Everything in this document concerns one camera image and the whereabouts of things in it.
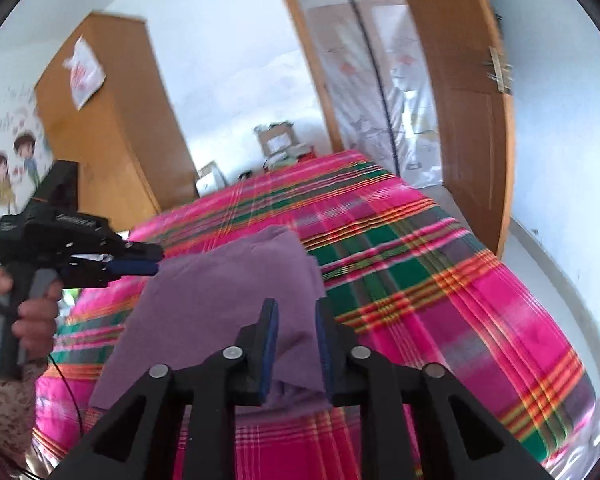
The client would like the white plastic bag red print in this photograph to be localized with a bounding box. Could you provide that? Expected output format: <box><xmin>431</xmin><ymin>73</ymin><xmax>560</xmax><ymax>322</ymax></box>
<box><xmin>62</xmin><ymin>35</ymin><xmax>107</xmax><ymax>111</ymax></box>

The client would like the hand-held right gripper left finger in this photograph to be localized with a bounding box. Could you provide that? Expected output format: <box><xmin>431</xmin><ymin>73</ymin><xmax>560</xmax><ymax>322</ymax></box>
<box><xmin>52</xmin><ymin>298</ymin><xmax>280</xmax><ymax>480</ymax></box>

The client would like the wooden door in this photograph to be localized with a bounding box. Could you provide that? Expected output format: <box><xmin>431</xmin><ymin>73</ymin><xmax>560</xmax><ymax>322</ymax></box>
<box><xmin>395</xmin><ymin>0</ymin><xmax>516</xmax><ymax>262</ymax></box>

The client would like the wooden door frame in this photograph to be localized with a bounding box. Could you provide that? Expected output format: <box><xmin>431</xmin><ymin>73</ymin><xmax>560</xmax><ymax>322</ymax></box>
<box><xmin>267</xmin><ymin>0</ymin><xmax>346</xmax><ymax>154</ymax></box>

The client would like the metal door lock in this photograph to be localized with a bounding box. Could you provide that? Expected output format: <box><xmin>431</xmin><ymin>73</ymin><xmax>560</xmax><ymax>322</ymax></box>
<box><xmin>482</xmin><ymin>47</ymin><xmax>514</xmax><ymax>94</ymax></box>

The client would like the wooden wardrobe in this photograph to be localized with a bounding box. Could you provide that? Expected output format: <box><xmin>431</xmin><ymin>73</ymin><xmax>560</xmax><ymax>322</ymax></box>
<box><xmin>34</xmin><ymin>12</ymin><xmax>201</xmax><ymax>232</ymax></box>

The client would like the white cardboard box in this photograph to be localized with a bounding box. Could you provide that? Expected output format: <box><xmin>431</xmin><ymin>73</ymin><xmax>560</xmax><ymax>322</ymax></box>
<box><xmin>196</xmin><ymin>161</ymin><xmax>229</xmax><ymax>199</ymax></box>

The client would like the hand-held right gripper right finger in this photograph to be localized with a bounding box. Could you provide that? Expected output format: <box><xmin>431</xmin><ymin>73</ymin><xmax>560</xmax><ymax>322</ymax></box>
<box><xmin>315</xmin><ymin>298</ymin><xmax>553</xmax><ymax>480</ymax></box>

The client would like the clear printed plastic door curtain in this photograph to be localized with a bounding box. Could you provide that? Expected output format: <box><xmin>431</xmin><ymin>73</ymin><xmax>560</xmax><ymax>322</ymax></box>
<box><xmin>285</xmin><ymin>0</ymin><xmax>444</xmax><ymax>189</ymax></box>

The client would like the pink plaid bed sheet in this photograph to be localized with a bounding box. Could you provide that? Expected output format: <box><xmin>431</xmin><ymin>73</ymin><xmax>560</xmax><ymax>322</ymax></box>
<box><xmin>30</xmin><ymin>149</ymin><xmax>599</xmax><ymax>480</ymax></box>

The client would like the person's left forearm floral sleeve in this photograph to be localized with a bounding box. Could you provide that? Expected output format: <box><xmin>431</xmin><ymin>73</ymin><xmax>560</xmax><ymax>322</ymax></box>
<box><xmin>0</xmin><ymin>297</ymin><xmax>54</xmax><ymax>472</ymax></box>

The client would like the purple fleece garment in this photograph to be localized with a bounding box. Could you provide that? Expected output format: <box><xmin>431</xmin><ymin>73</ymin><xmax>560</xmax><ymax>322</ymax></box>
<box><xmin>89</xmin><ymin>225</ymin><xmax>329</xmax><ymax>419</ymax></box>

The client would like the cartoon children wall sticker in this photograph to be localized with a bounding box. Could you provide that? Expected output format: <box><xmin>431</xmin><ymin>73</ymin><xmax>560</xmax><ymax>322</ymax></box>
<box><xmin>0</xmin><ymin>85</ymin><xmax>51</xmax><ymax>217</ymax></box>

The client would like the person's left hand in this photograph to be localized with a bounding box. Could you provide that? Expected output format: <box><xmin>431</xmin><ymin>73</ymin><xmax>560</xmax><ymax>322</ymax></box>
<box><xmin>0</xmin><ymin>266</ymin><xmax>64</xmax><ymax>361</ymax></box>

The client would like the brown cardboard box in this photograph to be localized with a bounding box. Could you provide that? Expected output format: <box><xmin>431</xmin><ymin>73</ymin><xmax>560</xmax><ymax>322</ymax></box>
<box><xmin>254</xmin><ymin>121</ymin><xmax>299</xmax><ymax>157</ymax></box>

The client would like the black cable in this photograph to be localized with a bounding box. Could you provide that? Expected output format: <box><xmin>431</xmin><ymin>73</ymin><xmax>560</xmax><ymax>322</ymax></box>
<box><xmin>20</xmin><ymin>355</ymin><xmax>89</xmax><ymax>479</ymax></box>

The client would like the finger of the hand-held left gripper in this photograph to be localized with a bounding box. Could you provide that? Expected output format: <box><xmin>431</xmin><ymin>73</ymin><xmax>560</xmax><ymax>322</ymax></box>
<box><xmin>107</xmin><ymin>260</ymin><xmax>160</xmax><ymax>277</ymax></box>
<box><xmin>122</xmin><ymin>242</ymin><xmax>164</xmax><ymax>261</ymax></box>

